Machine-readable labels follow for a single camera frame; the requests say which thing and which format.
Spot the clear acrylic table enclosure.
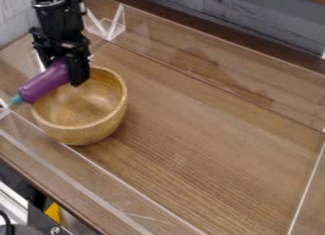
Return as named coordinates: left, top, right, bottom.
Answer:
left=0, top=0, right=325, bottom=235

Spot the black cable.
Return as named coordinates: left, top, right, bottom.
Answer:
left=0, top=209, right=14, bottom=235

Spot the brown wooden bowl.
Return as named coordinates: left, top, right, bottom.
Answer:
left=31, top=67, right=128, bottom=146

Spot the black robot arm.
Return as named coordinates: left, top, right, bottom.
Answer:
left=30, top=0, right=92, bottom=87

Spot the purple toy eggplant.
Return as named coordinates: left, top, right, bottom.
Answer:
left=11, top=58, right=70, bottom=105

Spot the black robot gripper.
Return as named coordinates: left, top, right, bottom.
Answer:
left=30, top=0, right=91, bottom=87

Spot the yellow black equipment base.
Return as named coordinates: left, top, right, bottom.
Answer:
left=0, top=160, right=99, bottom=235

